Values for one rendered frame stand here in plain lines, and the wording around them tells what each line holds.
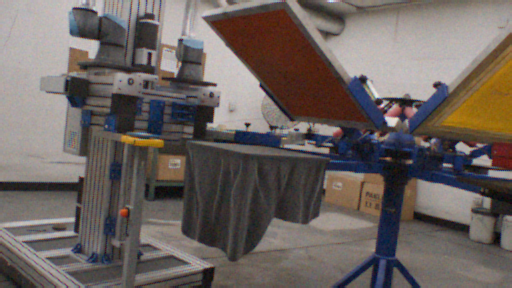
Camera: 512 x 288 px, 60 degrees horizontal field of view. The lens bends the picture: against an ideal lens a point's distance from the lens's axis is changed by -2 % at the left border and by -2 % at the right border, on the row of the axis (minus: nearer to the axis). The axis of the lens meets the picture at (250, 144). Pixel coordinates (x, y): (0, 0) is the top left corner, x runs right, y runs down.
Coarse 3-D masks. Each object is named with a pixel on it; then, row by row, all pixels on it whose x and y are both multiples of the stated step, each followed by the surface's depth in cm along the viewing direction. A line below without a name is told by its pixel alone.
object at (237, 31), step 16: (240, 16) 191; (224, 32) 210; (240, 32) 202; (256, 32) 195; (240, 48) 215; (256, 48) 207; (256, 64) 221; (272, 64) 212; (272, 80) 226; (288, 80) 217; (288, 96) 232; (304, 96) 222; (304, 112) 238; (320, 112) 228
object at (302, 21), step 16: (256, 0) 181; (272, 0) 171; (288, 0) 166; (208, 16) 206; (224, 16) 198; (304, 16) 171; (304, 32) 176; (320, 48) 179; (336, 64) 186; (272, 96) 242; (352, 96) 198; (288, 112) 249
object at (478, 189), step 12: (408, 168) 254; (432, 180) 230; (444, 180) 220; (456, 180) 210; (468, 180) 173; (480, 180) 173; (492, 180) 181; (480, 192) 192; (492, 192) 184; (504, 192) 153
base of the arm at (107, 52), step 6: (102, 42) 210; (108, 42) 209; (102, 48) 209; (108, 48) 209; (114, 48) 209; (120, 48) 212; (96, 54) 211; (102, 54) 208; (108, 54) 209; (114, 54) 209; (120, 54) 211; (96, 60) 209; (102, 60) 207; (108, 60) 207; (114, 60) 208; (120, 60) 211
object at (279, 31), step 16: (256, 16) 184; (272, 16) 178; (288, 16) 172; (272, 32) 188; (288, 32) 182; (272, 48) 199; (288, 48) 192; (304, 48) 185; (288, 64) 204; (304, 64) 196; (320, 64) 189; (304, 80) 208; (320, 80) 201; (336, 80) 193; (320, 96) 213; (336, 96) 205; (336, 112) 218; (352, 112) 210
